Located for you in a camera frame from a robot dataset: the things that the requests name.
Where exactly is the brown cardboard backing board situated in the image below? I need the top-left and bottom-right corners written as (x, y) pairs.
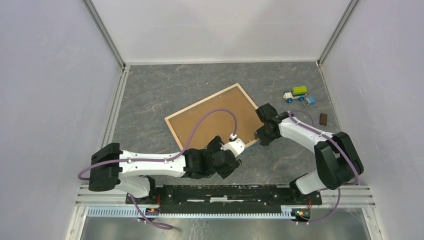
top-left (168, 87), bottom-right (264, 150)

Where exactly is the wooden picture frame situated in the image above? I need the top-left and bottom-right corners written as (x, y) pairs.
top-left (164, 82), bottom-right (266, 152)

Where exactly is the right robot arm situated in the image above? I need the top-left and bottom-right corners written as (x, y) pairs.
top-left (254, 103), bottom-right (364, 200)

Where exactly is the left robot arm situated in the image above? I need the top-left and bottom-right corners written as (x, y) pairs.
top-left (88, 136), bottom-right (246, 199)

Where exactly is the toy brick car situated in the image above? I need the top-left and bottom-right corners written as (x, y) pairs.
top-left (283, 86), bottom-right (308, 103)

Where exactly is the small blue grey brick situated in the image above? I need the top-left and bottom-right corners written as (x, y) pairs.
top-left (302, 97), bottom-right (316, 107)

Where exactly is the small brown block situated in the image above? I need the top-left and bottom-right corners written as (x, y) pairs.
top-left (319, 113), bottom-right (328, 126)

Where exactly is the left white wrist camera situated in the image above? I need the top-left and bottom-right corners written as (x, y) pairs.
top-left (220, 133), bottom-right (246, 157)

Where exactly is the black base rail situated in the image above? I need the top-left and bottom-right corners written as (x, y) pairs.
top-left (125, 184), bottom-right (323, 214)

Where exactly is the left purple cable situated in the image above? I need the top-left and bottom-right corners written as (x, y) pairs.
top-left (77, 108), bottom-right (239, 231)

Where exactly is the white cable duct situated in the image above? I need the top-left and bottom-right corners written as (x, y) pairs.
top-left (86, 206), bottom-right (296, 220)

